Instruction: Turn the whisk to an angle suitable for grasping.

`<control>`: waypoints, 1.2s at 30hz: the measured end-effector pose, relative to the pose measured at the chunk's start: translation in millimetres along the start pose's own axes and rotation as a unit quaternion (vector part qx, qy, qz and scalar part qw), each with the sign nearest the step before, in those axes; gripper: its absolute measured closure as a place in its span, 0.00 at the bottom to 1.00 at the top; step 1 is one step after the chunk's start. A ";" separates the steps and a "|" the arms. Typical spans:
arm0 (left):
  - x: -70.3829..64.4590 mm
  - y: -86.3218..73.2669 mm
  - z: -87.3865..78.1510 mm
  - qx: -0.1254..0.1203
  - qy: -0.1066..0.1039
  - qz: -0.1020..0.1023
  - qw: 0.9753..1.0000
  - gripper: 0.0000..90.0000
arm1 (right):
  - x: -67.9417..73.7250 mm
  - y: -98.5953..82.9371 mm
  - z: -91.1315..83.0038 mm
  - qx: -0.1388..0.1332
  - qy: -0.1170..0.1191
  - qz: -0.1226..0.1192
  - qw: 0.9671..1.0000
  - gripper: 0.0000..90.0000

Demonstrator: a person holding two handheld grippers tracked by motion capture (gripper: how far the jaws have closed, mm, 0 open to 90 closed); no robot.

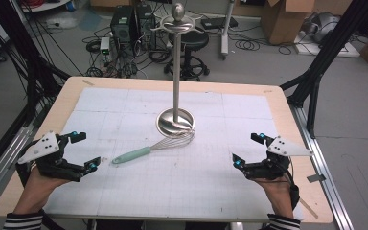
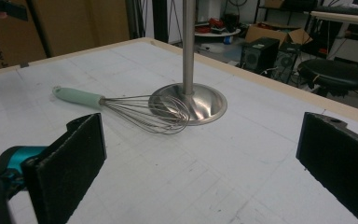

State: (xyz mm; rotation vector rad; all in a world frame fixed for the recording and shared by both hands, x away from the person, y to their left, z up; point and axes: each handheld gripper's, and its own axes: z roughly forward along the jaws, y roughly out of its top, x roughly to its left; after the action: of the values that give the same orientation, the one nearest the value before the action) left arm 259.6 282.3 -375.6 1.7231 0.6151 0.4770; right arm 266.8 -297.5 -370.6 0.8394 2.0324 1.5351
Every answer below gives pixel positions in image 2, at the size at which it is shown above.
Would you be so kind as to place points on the black computer tower green label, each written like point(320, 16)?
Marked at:
point(258, 56)

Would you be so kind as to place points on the black round stool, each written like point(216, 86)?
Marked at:
point(332, 74)

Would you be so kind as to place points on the open cardboard box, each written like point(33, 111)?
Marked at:
point(262, 32)

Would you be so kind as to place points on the white desk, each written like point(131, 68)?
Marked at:
point(338, 17)

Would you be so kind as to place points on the white grid mat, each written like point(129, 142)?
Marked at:
point(199, 171)

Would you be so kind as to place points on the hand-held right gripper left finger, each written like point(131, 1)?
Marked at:
point(68, 168)

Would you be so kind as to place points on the steel utensil stand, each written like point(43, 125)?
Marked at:
point(188, 46)

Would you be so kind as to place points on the round white table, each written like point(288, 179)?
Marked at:
point(220, 33)

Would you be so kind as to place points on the large cardboard box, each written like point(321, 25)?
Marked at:
point(74, 25)

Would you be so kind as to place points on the black metal frame post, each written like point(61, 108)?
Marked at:
point(38, 28)

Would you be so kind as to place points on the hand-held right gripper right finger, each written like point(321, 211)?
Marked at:
point(338, 161)

